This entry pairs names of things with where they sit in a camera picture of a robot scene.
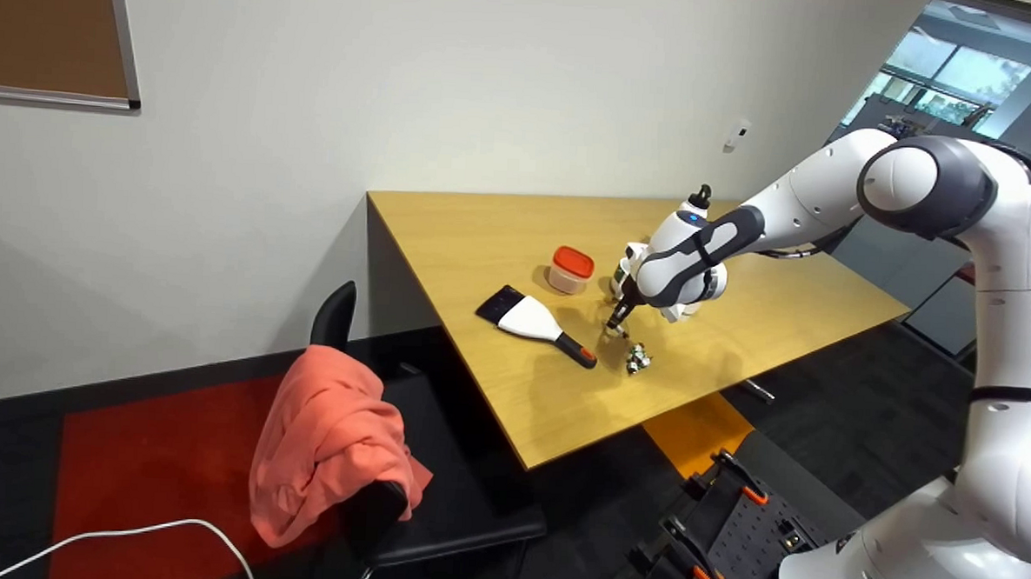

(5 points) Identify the plastic container with red lid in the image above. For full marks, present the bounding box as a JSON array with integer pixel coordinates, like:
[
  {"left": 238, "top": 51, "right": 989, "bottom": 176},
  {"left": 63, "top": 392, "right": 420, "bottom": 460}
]
[{"left": 547, "top": 245, "right": 596, "bottom": 296}]

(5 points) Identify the black clamp with orange tip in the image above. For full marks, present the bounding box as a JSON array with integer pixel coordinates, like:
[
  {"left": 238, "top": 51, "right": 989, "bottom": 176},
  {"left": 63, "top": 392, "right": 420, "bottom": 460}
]
[
  {"left": 708, "top": 449, "right": 771, "bottom": 508},
  {"left": 660, "top": 514, "right": 729, "bottom": 579}
]

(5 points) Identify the black office chair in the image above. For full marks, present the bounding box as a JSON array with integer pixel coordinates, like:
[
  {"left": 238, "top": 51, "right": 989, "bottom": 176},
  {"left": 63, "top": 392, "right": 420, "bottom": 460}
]
[{"left": 298, "top": 279, "right": 560, "bottom": 579}]

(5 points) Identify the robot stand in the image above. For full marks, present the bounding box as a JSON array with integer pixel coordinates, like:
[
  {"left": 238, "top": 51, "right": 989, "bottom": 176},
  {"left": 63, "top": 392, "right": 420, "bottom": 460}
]
[{"left": 599, "top": 424, "right": 871, "bottom": 579}]

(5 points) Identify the coral cloth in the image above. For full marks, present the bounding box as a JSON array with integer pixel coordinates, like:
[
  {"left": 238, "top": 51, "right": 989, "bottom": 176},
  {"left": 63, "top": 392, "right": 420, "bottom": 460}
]
[{"left": 246, "top": 342, "right": 440, "bottom": 556}]

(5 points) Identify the window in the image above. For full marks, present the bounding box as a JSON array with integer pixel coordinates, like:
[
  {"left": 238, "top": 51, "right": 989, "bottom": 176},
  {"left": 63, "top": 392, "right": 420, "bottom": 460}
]
[{"left": 840, "top": 0, "right": 1031, "bottom": 146}]

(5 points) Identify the cork board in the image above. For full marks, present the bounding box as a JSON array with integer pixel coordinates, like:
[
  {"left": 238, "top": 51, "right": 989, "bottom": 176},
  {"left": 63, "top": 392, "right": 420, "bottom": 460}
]
[{"left": 0, "top": 0, "right": 146, "bottom": 113}]

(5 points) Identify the white scraper with black handle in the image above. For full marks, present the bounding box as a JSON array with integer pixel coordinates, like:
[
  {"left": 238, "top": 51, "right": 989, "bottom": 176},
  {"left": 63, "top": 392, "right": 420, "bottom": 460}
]
[{"left": 473, "top": 283, "right": 602, "bottom": 370}]

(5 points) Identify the white cable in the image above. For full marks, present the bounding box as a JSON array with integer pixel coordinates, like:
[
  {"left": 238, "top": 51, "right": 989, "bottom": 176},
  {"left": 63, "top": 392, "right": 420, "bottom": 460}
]
[{"left": 0, "top": 509, "right": 260, "bottom": 579}]

